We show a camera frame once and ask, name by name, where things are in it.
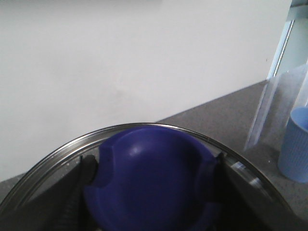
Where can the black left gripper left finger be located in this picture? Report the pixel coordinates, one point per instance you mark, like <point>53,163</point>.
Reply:
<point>60,208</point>

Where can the light blue ribbed cup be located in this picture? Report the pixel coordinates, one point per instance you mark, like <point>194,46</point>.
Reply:
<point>293,158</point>

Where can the glass lid with blue knob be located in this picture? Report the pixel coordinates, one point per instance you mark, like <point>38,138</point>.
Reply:
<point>149,177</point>

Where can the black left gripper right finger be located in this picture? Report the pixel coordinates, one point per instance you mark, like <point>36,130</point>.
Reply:
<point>245,208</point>

